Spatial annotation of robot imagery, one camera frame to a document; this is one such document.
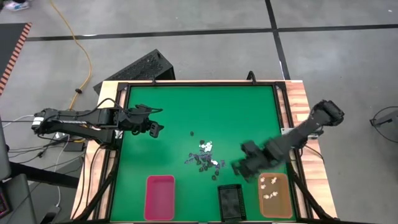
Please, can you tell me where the white floor cable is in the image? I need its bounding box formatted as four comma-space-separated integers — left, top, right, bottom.
54, 136, 65, 208

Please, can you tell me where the gray monitor back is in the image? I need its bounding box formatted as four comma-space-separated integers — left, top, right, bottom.
0, 114, 12, 181

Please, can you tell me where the black floor cable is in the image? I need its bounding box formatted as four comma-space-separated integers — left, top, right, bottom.
7, 143, 86, 166

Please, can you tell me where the green table mat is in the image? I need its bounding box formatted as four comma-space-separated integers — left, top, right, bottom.
110, 86, 297, 223

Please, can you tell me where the black slotted plastic basket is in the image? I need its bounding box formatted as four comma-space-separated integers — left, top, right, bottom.
216, 184, 248, 223

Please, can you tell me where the black cable hook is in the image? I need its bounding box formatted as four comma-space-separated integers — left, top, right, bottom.
246, 70, 258, 85

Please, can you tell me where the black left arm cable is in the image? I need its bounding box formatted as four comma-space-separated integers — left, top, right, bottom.
74, 98, 164, 118

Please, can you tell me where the person's white shoe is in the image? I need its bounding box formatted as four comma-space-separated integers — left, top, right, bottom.
4, 0, 30, 12

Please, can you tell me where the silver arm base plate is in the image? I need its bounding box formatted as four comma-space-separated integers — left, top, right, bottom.
280, 126, 312, 138

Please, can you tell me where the black perforated computer case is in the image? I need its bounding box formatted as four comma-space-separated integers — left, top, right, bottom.
93, 49, 177, 95

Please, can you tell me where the small display screen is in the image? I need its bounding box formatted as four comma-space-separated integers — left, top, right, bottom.
0, 183, 10, 218

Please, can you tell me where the thin white cable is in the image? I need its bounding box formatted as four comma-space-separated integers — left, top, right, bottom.
2, 114, 35, 128

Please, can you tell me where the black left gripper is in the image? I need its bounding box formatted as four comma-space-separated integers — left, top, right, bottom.
124, 105, 165, 138

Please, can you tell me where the wooden table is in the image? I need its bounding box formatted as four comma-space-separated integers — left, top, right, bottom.
70, 80, 339, 222

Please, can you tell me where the black aluminium table frame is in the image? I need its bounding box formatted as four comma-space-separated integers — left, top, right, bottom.
73, 80, 338, 224

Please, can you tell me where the black orange-striped floor mat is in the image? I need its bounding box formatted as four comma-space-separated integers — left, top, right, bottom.
0, 22, 33, 96

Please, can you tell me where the orange plastic bin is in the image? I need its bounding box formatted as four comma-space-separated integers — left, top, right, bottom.
257, 172, 294, 220

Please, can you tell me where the yellow extension cable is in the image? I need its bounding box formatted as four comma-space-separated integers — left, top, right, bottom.
49, 0, 94, 111

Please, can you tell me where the black power adapter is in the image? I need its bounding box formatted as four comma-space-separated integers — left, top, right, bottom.
63, 141, 85, 152

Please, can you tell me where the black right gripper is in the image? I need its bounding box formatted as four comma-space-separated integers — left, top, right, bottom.
232, 140, 276, 184

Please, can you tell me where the black floor beam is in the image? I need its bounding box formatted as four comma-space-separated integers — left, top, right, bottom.
9, 161, 80, 189

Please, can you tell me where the pink plastic bin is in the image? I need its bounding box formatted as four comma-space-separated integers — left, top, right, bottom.
144, 175, 176, 222

